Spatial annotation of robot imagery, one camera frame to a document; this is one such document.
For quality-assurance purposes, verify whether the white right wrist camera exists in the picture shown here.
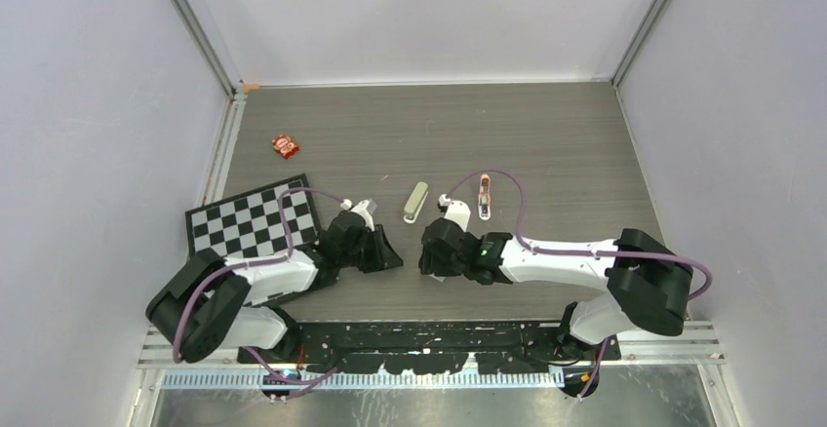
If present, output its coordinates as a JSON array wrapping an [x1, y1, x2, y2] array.
[[437, 194, 471, 232]]

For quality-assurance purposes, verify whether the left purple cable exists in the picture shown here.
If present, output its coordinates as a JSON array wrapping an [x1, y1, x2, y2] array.
[[171, 186, 353, 400]]

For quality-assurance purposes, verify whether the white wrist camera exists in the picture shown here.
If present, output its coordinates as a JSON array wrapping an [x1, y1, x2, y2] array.
[[437, 194, 471, 232], [339, 199, 377, 231]]

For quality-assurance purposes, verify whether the red snack packet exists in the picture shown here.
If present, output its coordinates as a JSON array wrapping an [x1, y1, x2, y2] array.
[[271, 134, 300, 160]]

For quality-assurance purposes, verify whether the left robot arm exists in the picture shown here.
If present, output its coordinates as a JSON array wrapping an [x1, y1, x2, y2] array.
[[145, 212, 404, 363]]

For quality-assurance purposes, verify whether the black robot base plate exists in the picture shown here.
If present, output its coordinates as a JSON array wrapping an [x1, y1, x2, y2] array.
[[222, 320, 620, 375]]

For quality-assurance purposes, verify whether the black white checkerboard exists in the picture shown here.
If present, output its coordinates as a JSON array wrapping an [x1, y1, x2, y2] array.
[[184, 174, 322, 259]]

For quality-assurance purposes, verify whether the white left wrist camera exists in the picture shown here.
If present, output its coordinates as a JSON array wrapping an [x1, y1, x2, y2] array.
[[339, 199, 377, 231]]

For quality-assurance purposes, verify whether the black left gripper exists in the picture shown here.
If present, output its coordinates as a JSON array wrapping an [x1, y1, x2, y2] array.
[[338, 224, 402, 273]]

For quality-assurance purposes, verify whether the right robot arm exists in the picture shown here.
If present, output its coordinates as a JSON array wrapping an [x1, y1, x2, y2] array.
[[418, 218, 693, 360]]

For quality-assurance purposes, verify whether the purple cable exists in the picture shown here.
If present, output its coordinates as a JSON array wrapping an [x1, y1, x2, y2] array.
[[439, 168, 715, 400], [171, 186, 353, 400]]

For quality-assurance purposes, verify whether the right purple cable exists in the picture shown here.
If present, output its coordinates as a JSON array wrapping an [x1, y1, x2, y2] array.
[[439, 168, 715, 400]]

